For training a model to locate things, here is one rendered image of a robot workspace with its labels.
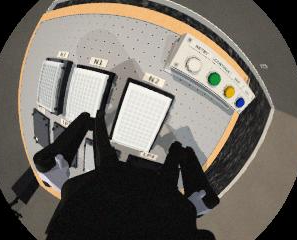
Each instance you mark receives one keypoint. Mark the white button panel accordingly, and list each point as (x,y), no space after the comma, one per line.
(191,58)

